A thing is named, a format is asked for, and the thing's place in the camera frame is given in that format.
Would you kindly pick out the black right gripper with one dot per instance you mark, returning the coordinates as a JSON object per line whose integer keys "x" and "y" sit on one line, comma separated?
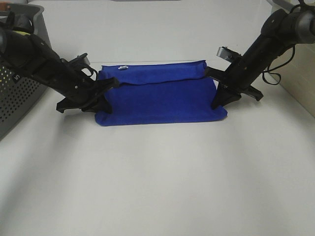
{"x": 236, "y": 80}

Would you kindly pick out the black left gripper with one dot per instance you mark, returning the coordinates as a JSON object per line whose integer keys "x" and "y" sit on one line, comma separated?
{"x": 80, "y": 91}

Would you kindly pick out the blue microfibre towel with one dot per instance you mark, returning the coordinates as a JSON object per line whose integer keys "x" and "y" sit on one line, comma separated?
{"x": 159, "y": 93}

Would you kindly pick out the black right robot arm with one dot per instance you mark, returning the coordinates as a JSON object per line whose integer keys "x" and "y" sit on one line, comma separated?
{"x": 282, "y": 31}

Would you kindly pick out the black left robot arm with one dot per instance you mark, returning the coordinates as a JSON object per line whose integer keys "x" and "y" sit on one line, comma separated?
{"x": 30, "y": 56}

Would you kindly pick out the grey perforated plastic basket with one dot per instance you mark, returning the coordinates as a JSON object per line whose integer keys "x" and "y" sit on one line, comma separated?
{"x": 17, "y": 94}

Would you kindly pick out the yellow-green towel in basket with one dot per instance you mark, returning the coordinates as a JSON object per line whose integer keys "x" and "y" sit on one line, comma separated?
{"x": 21, "y": 33}

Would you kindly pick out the black cloth in basket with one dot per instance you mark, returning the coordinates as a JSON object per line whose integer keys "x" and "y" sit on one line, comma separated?
{"x": 19, "y": 22}

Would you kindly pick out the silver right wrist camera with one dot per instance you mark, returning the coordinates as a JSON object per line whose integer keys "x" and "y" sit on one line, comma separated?
{"x": 228, "y": 54}

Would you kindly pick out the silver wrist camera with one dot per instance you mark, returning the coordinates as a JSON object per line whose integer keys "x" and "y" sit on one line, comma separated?
{"x": 228, "y": 54}
{"x": 82, "y": 59}

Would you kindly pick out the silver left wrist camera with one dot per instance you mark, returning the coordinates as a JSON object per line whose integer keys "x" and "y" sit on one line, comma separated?
{"x": 82, "y": 59}

